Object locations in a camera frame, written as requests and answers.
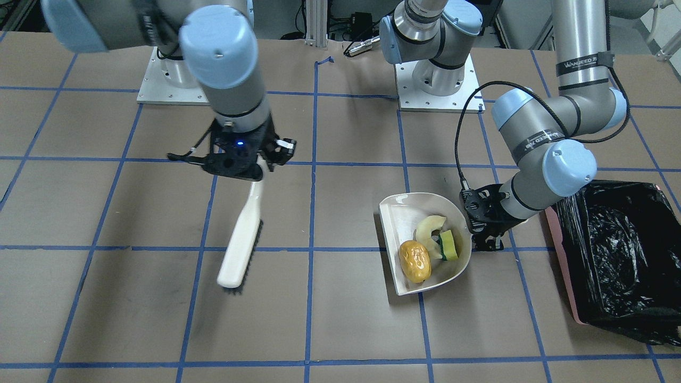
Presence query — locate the beige plastic dustpan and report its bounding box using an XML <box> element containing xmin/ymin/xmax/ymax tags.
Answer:
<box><xmin>379</xmin><ymin>192</ymin><xmax>472</xmax><ymax>296</ymax></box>

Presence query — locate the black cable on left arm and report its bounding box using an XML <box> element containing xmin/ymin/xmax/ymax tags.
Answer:
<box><xmin>455</xmin><ymin>0</ymin><xmax>631</xmax><ymax>192</ymax></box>

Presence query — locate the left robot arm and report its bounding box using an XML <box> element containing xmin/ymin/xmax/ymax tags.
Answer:
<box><xmin>458</xmin><ymin>1</ymin><xmax>630</xmax><ymax>252</ymax></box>

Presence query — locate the aluminium frame post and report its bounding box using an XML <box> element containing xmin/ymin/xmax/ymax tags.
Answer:
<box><xmin>304</xmin><ymin>0</ymin><xmax>329</xmax><ymax>50</ymax></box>

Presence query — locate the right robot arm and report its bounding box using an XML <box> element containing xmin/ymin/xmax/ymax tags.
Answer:
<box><xmin>41</xmin><ymin>1</ymin><xmax>296</xmax><ymax>181</ymax></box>

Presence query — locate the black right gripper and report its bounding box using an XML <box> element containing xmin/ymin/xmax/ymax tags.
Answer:
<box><xmin>168</xmin><ymin>120</ymin><xmax>296</xmax><ymax>181</ymax></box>

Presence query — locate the bin with black bag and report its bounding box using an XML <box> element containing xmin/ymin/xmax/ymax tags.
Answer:
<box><xmin>546</xmin><ymin>180</ymin><xmax>680</xmax><ymax>346</ymax></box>

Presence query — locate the yellow green sponge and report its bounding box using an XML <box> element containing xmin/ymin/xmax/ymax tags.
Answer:
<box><xmin>438</xmin><ymin>230</ymin><xmax>458</xmax><ymax>261</ymax></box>

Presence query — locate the yellow potato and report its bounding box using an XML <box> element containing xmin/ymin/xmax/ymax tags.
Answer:
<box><xmin>398</xmin><ymin>240</ymin><xmax>432</xmax><ymax>284</ymax></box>

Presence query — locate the pale pumpkin slice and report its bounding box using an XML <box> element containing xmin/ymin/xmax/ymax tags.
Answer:
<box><xmin>414</xmin><ymin>215</ymin><xmax>446</xmax><ymax>259</ymax></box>

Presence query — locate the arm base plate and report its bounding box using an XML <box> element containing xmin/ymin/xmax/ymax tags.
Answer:
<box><xmin>394</xmin><ymin>55</ymin><xmax>486</xmax><ymax>113</ymax></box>
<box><xmin>137</xmin><ymin>47</ymin><xmax>209</xmax><ymax>106</ymax></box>

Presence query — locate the cream hand brush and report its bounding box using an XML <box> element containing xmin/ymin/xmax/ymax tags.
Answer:
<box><xmin>217</xmin><ymin>178</ymin><xmax>265</xmax><ymax>295</ymax></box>

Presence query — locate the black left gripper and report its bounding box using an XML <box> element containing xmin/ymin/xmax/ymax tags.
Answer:
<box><xmin>460</xmin><ymin>184</ymin><xmax>514</xmax><ymax>252</ymax></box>

